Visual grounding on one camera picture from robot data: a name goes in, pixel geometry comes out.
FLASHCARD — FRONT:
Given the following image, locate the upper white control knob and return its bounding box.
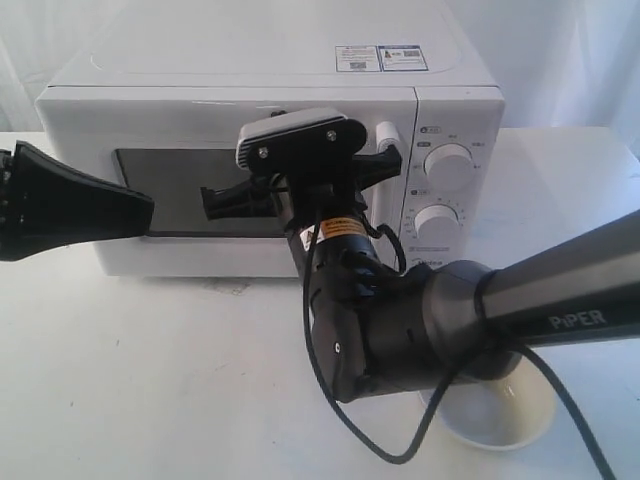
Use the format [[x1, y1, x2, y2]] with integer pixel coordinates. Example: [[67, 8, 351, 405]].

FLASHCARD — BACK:
[[424, 143, 474, 184]]

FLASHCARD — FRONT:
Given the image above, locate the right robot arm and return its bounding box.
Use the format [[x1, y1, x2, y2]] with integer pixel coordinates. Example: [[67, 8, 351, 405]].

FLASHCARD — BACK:
[[201, 147, 639, 408]]

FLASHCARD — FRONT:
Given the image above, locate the blue warning label sticker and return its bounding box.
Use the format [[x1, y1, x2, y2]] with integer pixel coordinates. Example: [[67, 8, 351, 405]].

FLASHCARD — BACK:
[[334, 45, 429, 73]]

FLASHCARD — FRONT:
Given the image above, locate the white microwave door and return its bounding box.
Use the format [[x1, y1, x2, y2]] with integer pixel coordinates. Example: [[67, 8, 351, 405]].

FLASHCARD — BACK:
[[36, 87, 417, 278]]

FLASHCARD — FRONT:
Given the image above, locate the white microwave oven body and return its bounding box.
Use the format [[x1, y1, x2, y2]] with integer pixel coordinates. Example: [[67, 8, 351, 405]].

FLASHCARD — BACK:
[[37, 1, 505, 267]]

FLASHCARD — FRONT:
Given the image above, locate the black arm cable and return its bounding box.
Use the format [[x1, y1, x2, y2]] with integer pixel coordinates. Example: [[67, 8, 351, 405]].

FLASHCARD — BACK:
[[299, 174, 621, 480]]

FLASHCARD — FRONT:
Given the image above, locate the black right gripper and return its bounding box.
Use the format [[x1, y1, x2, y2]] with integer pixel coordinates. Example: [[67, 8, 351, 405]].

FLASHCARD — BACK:
[[200, 149, 402, 270]]

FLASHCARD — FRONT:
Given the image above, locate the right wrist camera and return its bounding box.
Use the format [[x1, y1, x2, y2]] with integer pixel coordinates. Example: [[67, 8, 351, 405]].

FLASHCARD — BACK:
[[235, 107, 368, 175]]

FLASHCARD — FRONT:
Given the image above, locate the white ceramic bowl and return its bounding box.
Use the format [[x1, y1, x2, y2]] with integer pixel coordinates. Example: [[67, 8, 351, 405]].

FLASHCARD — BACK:
[[435, 358, 557, 451]]

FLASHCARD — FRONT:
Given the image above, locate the white curtain backdrop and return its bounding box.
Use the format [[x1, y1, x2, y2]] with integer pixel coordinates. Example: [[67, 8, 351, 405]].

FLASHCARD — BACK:
[[1, 0, 126, 132]]

